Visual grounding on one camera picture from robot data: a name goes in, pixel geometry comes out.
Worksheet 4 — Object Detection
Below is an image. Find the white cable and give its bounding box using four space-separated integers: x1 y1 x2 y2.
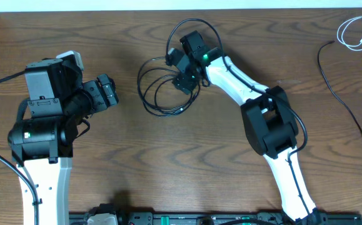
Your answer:
336 15 362 52

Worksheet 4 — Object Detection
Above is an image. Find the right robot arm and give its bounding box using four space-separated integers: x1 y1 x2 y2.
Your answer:
166 31 321 224

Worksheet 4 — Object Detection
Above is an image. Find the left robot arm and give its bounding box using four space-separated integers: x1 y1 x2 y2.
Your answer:
8 51 119 224

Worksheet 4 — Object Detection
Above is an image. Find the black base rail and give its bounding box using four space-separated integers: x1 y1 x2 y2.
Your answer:
69 211 362 225

